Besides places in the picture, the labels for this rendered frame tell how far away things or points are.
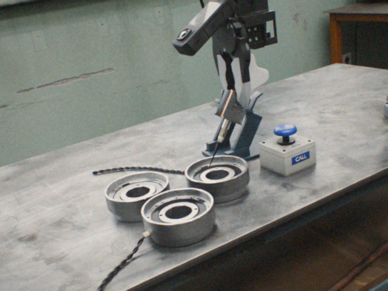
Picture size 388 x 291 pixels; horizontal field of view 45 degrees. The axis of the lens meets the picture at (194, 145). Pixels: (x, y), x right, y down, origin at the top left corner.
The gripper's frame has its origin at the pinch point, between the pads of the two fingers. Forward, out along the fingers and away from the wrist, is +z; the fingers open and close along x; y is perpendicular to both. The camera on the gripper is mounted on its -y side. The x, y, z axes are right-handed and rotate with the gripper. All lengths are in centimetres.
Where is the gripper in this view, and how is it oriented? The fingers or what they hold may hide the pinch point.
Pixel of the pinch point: (235, 101)
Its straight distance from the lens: 79.5
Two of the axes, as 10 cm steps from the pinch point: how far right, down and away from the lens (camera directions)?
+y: 8.8, -2.9, 3.8
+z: 1.5, 9.2, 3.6
